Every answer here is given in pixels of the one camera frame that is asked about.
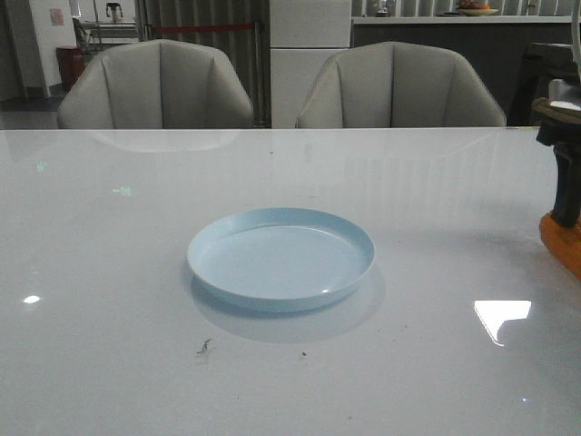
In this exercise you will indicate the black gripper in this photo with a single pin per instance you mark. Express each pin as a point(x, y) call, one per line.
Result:
point(559, 125)

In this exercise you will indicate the orange toy corn cob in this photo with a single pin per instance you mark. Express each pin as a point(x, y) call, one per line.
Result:
point(562, 242)

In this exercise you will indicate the light blue round plate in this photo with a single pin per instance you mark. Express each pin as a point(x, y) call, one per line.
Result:
point(281, 259)

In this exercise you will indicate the dark side table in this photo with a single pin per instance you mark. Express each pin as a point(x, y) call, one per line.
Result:
point(540, 64)

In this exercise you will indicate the grey counter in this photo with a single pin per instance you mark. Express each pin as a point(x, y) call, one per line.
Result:
point(494, 45)

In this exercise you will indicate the right grey upholstered chair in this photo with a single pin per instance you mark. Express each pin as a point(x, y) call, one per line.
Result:
point(398, 85)

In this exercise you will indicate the grey upholstered chair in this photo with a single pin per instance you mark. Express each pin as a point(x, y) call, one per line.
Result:
point(160, 84)
point(398, 85)

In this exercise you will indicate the fruit bowl on counter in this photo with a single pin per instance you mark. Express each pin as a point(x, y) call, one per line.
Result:
point(474, 8)

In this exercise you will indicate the white cabinet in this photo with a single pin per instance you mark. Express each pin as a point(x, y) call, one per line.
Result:
point(303, 35)

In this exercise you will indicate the red barrier belt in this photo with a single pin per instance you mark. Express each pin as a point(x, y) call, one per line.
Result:
point(196, 29)

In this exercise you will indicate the left grey upholstered chair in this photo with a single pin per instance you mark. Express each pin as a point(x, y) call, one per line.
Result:
point(160, 84)

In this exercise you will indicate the red trash bin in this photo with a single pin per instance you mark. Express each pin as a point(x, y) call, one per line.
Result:
point(71, 64)

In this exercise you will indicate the barrier post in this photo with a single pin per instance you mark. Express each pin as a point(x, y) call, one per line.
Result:
point(258, 64)

